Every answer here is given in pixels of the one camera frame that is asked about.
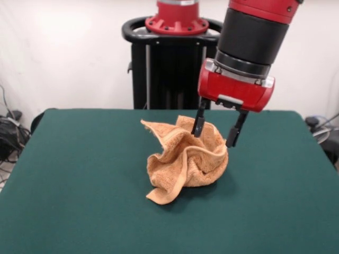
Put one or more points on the black grey floor equipment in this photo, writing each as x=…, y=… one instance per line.
x=332, y=148

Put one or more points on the dark green table cloth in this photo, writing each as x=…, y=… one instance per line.
x=79, y=185

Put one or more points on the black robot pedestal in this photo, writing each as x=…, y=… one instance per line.
x=137, y=79

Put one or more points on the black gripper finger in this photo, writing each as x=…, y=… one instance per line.
x=232, y=137
x=198, y=127

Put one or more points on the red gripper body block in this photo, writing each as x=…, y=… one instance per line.
x=233, y=90

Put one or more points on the orange terry towel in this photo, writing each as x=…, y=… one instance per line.
x=172, y=169

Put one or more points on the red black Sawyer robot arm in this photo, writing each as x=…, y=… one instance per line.
x=251, y=34

